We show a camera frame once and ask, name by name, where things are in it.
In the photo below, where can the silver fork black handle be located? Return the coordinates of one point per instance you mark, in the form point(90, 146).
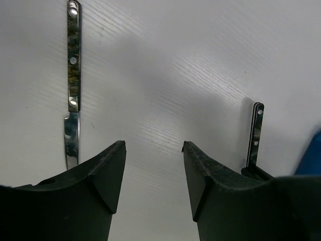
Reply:
point(255, 134)

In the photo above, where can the blue satin napkin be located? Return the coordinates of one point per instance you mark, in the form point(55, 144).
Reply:
point(310, 161)

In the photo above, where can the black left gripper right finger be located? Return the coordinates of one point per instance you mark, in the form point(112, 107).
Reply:
point(226, 205)

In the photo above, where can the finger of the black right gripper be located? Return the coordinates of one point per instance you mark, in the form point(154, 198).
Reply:
point(254, 172)

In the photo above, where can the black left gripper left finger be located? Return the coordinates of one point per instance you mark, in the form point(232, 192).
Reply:
point(77, 204)

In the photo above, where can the silver knife black handle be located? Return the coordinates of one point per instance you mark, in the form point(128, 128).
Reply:
point(72, 121)

